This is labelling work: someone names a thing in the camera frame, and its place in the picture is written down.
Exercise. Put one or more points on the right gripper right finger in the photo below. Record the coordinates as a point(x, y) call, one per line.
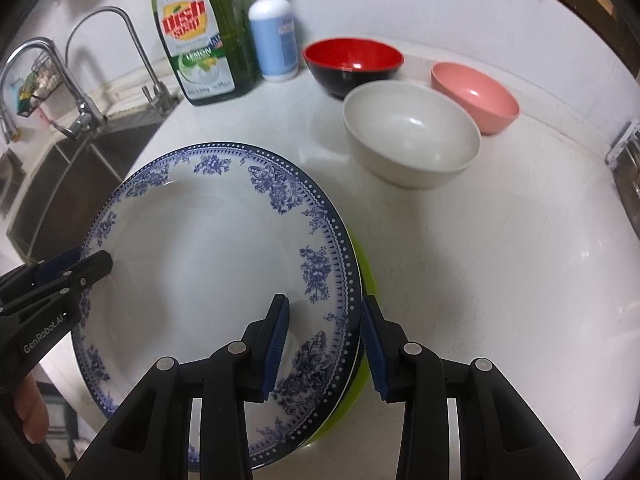
point(499, 435)

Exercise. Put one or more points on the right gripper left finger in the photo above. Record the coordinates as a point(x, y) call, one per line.
point(148, 436)

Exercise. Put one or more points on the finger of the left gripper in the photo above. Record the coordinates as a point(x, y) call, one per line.
point(22, 294)
point(52, 269)

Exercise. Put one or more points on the blue floral white plate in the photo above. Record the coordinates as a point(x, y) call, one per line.
point(201, 240)

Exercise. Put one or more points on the pink bowl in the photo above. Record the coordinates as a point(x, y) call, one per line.
point(492, 106)

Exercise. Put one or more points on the red and black bowl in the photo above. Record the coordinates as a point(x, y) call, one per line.
point(342, 64)

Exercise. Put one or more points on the left hand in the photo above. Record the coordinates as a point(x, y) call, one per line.
point(31, 409)

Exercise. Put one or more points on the stainless steel sink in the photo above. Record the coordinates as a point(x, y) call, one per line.
point(72, 184)

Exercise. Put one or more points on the hanging sponge basket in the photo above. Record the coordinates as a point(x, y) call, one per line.
point(42, 80)

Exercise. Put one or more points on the curved chrome faucet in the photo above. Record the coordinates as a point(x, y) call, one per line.
point(104, 45)

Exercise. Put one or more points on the green dish soap bottle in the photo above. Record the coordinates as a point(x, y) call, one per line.
point(208, 45)

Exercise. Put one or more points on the white metal pot rack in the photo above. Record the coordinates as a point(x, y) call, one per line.
point(623, 161)

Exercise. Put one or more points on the white bowl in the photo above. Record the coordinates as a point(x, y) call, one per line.
point(409, 135)

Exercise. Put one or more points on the white blue pump bottle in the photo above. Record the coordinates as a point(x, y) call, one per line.
point(273, 29)

